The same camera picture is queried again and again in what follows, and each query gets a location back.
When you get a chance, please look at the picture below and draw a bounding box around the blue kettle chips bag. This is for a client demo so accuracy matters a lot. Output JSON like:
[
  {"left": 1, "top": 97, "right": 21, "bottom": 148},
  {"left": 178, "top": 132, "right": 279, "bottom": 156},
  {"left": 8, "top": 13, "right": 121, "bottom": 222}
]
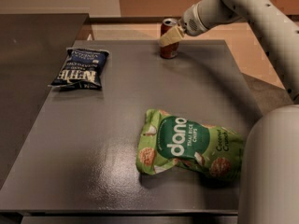
[{"left": 50, "top": 48, "right": 109, "bottom": 90}]

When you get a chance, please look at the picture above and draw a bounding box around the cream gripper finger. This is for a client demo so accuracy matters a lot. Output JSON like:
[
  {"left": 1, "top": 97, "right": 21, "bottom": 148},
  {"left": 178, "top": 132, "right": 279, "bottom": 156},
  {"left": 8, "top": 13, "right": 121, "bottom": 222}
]
[{"left": 159, "top": 25, "right": 185, "bottom": 47}]

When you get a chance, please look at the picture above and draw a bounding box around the green rice chips bag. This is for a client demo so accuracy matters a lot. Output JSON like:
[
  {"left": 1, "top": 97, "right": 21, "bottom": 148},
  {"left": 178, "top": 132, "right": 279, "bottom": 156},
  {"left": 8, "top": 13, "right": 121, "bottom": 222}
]
[{"left": 136, "top": 109, "right": 244, "bottom": 182}]

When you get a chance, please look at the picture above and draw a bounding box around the red coke can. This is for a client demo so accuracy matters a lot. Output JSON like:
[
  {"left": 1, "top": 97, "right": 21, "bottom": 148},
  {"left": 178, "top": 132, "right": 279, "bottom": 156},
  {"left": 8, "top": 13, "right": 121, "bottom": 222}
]
[{"left": 159, "top": 17, "right": 180, "bottom": 60}]

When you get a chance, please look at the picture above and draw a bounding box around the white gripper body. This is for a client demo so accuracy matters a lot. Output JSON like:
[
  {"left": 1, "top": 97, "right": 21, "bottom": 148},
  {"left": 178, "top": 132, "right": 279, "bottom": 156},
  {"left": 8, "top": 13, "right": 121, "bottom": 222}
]
[{"left": 178, "top": 4, "right": 207, "bottom": 36}]

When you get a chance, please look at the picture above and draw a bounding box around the dark grey side counter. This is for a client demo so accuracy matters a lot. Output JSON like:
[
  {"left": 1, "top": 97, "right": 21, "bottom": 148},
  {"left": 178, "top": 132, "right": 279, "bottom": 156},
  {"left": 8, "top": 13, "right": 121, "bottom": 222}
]
[{"left": 0, "top": 14, "right": 92, "bottom": 187}]

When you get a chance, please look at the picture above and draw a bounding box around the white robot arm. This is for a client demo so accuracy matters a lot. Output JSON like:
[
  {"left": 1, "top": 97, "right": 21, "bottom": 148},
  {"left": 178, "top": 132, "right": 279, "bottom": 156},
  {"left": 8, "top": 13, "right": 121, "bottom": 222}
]
[{"left": 160, "top": 0, "right": 299, "bottom": 224}]

